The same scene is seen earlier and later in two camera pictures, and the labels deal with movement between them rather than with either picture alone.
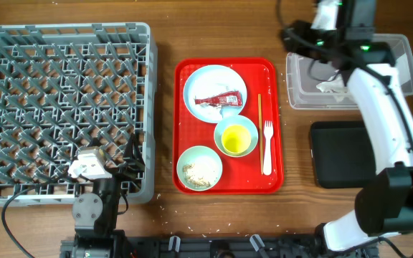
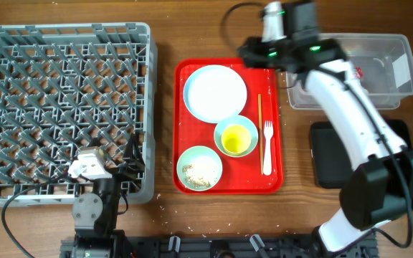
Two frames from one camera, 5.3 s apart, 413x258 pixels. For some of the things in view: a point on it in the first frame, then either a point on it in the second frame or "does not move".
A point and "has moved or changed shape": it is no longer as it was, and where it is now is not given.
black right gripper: [305, 29] → [253, 56]
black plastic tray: [343, 153] does not move
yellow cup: [236, 139] does not move
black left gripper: [135, 162] does not move
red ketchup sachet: [229, 99] has moved or changed shape
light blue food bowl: [199, 168] does not move
